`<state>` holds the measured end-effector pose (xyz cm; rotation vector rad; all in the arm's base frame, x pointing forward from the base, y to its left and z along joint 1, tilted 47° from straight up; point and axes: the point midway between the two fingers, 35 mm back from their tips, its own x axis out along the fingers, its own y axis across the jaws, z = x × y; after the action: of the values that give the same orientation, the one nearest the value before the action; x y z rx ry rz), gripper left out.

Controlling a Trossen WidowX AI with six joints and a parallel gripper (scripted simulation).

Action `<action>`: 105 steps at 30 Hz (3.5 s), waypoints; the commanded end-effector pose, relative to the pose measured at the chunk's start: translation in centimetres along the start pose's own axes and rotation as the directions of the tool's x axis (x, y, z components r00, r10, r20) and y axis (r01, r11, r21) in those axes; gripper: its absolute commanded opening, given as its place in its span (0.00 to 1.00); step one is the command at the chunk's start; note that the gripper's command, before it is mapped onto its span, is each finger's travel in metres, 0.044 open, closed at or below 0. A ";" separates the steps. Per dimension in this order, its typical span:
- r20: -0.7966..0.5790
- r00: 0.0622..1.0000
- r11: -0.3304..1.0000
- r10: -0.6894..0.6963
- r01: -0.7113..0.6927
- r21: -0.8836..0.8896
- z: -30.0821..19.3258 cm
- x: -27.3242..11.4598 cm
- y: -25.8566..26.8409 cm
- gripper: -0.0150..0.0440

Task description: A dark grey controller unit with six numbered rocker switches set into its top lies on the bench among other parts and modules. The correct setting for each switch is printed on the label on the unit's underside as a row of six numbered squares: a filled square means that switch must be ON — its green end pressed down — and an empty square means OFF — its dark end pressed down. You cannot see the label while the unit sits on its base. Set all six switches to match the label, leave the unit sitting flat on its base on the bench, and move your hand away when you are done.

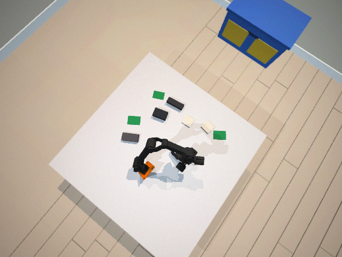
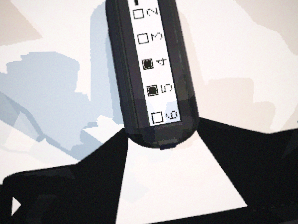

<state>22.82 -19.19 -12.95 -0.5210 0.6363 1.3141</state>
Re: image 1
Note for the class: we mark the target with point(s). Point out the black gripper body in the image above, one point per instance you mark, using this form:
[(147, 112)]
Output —
[(181, 166)]

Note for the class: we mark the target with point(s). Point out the cream flat rectangular block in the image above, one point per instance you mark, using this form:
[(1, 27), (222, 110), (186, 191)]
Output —
[(188, 121)]

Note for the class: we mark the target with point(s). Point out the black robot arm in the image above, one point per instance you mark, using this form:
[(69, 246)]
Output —
[(187, 155)]

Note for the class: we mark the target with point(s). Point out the cream flat square tile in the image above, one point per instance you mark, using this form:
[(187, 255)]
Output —
[(207, 126)]

